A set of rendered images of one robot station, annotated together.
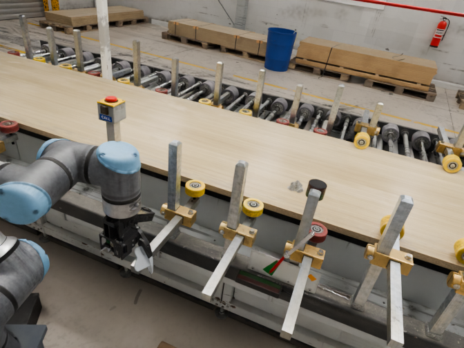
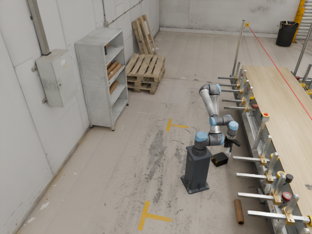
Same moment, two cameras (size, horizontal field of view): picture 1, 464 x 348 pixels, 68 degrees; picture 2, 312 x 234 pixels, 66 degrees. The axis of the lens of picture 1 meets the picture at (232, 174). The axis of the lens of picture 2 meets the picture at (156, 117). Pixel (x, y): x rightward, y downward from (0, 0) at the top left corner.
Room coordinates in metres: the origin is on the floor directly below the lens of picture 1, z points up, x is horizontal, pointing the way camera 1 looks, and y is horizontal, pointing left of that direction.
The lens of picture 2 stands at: (-0.42, -1.43, 2.70)
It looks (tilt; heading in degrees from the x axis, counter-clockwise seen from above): 35 degrees down; 80
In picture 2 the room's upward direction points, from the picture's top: straight up
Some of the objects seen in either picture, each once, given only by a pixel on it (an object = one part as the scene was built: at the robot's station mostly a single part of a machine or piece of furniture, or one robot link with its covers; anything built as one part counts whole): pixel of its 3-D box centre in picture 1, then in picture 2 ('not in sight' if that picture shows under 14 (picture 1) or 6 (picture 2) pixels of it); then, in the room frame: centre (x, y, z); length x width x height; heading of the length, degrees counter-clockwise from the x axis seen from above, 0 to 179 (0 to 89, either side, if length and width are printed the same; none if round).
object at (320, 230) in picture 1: (313, 239); (285, 199); (0.97, -0.33, 0.85); 0.08 x 0.08 x 0.11
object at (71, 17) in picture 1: (99, 14); not in sight; (8.70, 3.64, 0.23); 2.41 x 0.77 x 0.17; 159
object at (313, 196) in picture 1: (299, 246); (275, 193); (0.90, -0.27, 0.87); 0.03 x 0.03 x 0.48; 72
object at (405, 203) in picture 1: (379, 257); (286, 213); (0.83, -0.51, 0.94); 0.03 x 0.03 x 0.48; 72
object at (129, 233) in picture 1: (121, 229); (229, 141); (0.65, 0.26, 1.08); 0.09 x 0.08 x 0.12; 157
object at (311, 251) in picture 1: (304, 253); (276, 197); (0.90, -0.29, 0.85); 0.13 x 0.06 x 0.05; 72
